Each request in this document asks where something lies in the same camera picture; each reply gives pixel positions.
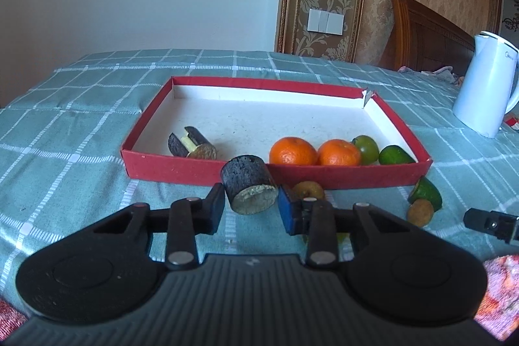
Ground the dark sugarcane piece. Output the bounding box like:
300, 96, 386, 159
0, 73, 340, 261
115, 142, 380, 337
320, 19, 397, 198
220, 155, 278, 215
167, 126, 217, 160

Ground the orange mandarin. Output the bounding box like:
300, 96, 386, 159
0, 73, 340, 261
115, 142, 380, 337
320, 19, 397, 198
269, 137, 319, 166
318, 139, 362, 167

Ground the brown longan fruit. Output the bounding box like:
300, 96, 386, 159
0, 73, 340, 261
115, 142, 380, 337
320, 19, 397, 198
406, 198, 435, 227
292, 181, 325, 199

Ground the green lime wedge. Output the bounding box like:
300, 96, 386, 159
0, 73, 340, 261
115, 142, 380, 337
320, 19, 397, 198
378, 145, 415, 165
407, 176, 442, 212

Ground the green round tomato fruit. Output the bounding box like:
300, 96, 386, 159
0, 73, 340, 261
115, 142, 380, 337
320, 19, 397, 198
352, 135, 379, 165

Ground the pink floral towel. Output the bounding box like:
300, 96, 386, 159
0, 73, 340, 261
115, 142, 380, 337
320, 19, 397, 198
0, 254, 519, 343

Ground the red shallow cardboard box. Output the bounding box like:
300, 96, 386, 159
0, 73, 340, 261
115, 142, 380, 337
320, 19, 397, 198
121, 77, 433, 190

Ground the white electric kettle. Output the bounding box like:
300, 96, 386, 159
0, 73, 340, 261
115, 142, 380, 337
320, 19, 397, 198
452, 31, 518, 138

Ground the green plaid bed sheet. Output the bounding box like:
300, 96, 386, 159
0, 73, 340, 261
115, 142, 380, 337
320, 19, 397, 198
1, 49, 518, 305

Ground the crumpled cloth by headboard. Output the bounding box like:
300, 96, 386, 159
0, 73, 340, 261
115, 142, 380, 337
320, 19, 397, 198
398, 66, 465, 87

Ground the wooden headboard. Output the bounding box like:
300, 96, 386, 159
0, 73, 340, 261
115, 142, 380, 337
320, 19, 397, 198
378, 0, 475, 76

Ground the white wall switch panel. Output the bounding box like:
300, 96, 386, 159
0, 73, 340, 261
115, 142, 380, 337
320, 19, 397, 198
307, 9, 345, 36

